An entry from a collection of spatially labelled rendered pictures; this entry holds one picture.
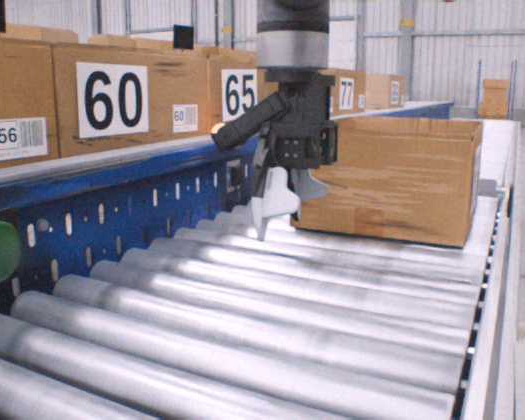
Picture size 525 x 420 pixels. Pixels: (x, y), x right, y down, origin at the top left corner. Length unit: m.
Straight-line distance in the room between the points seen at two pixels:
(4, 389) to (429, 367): 0.36
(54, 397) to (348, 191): 0.57
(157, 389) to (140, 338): 0.10
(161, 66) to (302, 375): 0.64
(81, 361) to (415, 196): 0.54
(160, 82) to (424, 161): 0.47
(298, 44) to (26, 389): 0.45
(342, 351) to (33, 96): 0.51
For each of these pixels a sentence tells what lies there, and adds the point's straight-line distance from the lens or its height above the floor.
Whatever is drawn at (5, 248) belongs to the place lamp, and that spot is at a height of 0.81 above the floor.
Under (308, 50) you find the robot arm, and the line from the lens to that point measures 0.63.
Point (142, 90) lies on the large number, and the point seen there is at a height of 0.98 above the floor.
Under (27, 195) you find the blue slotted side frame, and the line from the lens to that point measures 0.66.
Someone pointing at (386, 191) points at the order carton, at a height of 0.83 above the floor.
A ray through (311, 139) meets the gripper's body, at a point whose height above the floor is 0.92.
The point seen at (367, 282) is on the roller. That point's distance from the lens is 0.68.
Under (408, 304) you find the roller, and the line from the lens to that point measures 0.61.
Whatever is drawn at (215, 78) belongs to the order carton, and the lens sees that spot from 1.10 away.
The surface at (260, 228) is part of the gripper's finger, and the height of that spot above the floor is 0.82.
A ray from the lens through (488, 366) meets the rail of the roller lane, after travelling 0.51.
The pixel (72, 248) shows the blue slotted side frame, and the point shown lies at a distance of 0.76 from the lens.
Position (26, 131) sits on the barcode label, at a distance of 0.73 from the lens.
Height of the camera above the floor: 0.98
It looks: 13 degrees down
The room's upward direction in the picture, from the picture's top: straight up
